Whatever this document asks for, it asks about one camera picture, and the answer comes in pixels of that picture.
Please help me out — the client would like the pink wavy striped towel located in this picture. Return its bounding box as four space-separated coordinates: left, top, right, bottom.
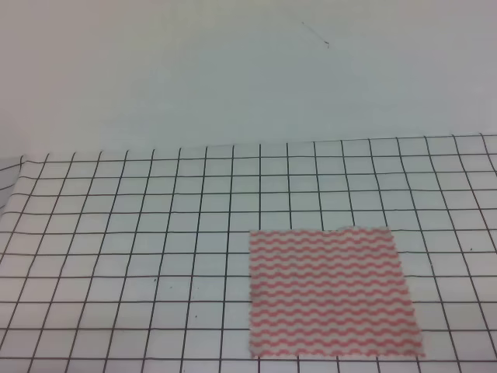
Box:
249 227 424 357

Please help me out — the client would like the white black grid tablecloth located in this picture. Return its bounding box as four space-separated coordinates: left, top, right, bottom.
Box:
1 134 496 372

